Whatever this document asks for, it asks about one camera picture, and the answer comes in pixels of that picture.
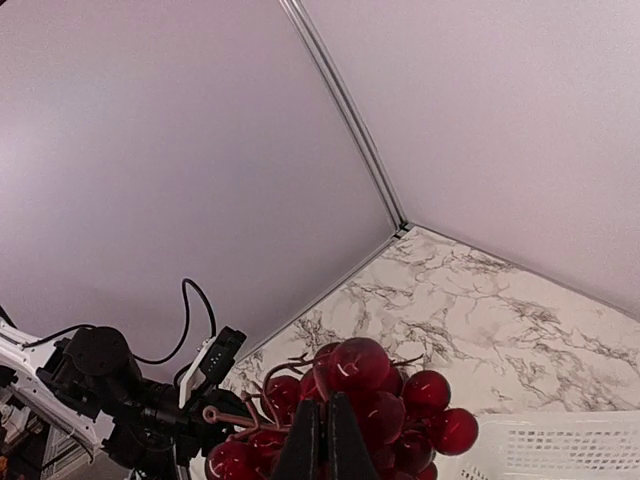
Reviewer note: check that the left aluminium frame post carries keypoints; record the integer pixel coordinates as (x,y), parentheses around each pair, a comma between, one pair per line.
(349,112)

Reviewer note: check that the fake purple grapes bunch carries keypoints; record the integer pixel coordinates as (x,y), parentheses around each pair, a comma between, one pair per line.
(404,421)

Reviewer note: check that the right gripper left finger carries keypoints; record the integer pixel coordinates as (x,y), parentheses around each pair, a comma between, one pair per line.
(299,458)

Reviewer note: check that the white plastic basket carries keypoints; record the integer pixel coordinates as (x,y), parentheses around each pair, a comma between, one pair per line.
(591,445)

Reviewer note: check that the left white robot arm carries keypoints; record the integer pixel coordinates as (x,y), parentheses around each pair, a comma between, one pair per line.
(89,385)

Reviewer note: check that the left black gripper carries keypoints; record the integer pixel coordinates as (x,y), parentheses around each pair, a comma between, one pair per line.
(157,439)

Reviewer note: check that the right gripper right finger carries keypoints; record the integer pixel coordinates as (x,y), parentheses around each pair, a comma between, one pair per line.
(348,457)

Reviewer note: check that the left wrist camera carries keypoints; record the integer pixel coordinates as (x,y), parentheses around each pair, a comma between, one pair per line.
(211,365)

